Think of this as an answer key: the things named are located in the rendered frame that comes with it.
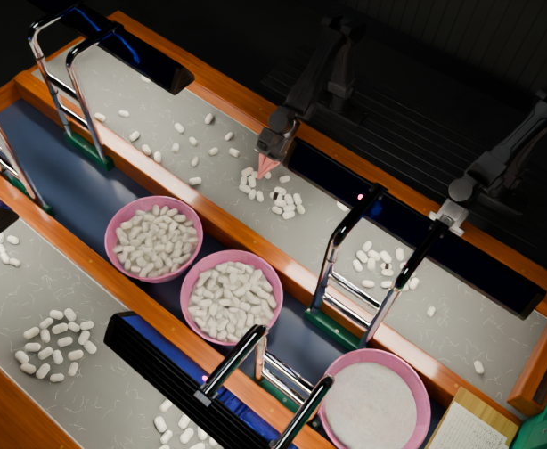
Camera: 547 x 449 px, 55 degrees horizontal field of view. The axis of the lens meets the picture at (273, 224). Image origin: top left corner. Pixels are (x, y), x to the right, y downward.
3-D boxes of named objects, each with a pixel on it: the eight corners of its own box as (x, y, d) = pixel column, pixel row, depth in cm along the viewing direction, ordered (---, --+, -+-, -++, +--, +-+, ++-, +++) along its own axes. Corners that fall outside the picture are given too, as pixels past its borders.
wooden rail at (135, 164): (36, 93, 186) (25, 69, 176) (504, 429, 133) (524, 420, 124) (23, 102, 183) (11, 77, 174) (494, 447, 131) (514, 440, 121)
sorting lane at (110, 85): (96, 35, 193) (94, 30, 192) (561, 332, 141) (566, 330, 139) (29, 78, 180) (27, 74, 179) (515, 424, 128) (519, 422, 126)
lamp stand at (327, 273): (341, 268, 153) (373, 175, 115) (400, 309, 147) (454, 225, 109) (303, 316, 144) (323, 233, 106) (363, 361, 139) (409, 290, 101)
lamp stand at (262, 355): (255, 376, 135) (258, 309, 97) (317, 427, 129) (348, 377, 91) (205, 437, 127) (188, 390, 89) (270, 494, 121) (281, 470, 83)
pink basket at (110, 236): (158, 198, 163) (153, 180, 154) (224, 246, 155) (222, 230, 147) (92, 257, 151) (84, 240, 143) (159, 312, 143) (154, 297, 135)
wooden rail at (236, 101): (127, 49, 211) (118, 9, 195) (552, 319, 158) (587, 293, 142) (105, 65, 205) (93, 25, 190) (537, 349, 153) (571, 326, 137)
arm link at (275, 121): (286, 137, 144) (307, 98, 141) (261, 123, 146) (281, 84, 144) (299, 142, 155) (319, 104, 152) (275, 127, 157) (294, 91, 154)
